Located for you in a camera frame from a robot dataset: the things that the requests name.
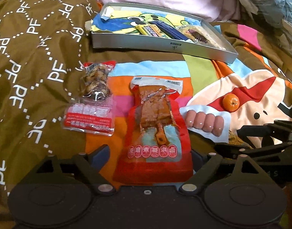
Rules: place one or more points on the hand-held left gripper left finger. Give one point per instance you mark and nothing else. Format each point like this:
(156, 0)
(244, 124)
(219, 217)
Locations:
(101, 157)

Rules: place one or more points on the colourful crayon drawing paper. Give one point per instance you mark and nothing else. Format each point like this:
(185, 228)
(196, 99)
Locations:
(117, 23)

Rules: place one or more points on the small orange tangerine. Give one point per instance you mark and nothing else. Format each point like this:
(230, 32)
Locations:
(230, 102)

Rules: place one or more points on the pink sausage packet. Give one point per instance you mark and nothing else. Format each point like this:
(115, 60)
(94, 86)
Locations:
(203, 122)

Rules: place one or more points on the round cookie packet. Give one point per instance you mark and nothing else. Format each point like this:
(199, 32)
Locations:
(234, 138)

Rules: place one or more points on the grey shallow box tray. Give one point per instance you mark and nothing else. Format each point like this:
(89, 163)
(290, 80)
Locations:
(160, 45)

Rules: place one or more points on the clear egg packet red label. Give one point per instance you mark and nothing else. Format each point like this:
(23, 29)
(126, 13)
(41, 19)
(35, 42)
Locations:
(88, 116)

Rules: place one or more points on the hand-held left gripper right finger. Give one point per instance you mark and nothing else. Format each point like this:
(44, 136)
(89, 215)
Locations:
(198, 159)

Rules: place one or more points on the brown patterned quilt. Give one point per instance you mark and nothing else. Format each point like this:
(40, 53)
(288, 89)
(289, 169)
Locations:
(41, 64)

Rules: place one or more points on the yellow snack bar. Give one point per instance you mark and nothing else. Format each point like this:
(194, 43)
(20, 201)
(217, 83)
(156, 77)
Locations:
(149, 30)

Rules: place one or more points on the clear plastic bag of clothes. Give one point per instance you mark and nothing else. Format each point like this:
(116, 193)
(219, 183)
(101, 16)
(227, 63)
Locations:
(267, 4)

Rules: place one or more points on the red braised tofu packet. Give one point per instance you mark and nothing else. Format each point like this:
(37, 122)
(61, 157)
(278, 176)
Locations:
(155, 152)

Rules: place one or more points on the blue and white packet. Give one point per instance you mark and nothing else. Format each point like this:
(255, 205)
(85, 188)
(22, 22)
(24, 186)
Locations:
(171, 27)

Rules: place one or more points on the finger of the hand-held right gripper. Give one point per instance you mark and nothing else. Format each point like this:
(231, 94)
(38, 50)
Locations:
(267, 129)
(255, 151)

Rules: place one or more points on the colourful cartoon printed blanket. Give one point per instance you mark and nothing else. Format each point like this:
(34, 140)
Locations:
(255, 88)

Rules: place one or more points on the dark dried snack packet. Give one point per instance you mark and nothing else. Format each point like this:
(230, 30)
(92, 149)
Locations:
(196, 34)

